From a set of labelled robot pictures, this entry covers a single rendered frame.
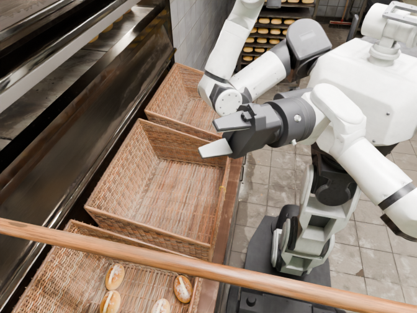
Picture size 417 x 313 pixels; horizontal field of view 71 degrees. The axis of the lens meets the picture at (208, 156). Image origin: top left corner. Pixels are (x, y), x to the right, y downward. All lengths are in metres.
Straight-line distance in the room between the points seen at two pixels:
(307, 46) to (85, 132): 0.80
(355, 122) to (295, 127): 0.11
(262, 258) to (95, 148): 1.08
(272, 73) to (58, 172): 0.73
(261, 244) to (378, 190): 1.28
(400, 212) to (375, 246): 1.66
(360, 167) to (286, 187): 1.76
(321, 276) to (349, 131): 1.30
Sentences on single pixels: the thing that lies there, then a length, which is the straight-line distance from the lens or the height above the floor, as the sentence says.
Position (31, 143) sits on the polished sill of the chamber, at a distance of 0.95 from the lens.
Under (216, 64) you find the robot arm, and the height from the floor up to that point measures 1.37.
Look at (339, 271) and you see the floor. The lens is 2.04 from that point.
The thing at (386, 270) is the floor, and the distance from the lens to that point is 2.17.
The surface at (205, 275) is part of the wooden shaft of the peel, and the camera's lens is 0.56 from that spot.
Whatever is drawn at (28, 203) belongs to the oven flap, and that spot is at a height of 1.03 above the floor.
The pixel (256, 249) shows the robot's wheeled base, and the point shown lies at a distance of 1.78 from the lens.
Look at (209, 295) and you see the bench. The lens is 1.21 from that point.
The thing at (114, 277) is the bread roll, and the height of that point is 0.64.
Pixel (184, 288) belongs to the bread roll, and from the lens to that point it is 1.15.
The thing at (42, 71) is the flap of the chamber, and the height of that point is 1.41.
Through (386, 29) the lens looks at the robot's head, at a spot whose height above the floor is 1.48.
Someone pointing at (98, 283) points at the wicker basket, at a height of 0.59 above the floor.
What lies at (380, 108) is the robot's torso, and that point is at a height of 1.34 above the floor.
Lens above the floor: 1.71
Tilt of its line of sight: 44 degrees down
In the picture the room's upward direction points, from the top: straight up
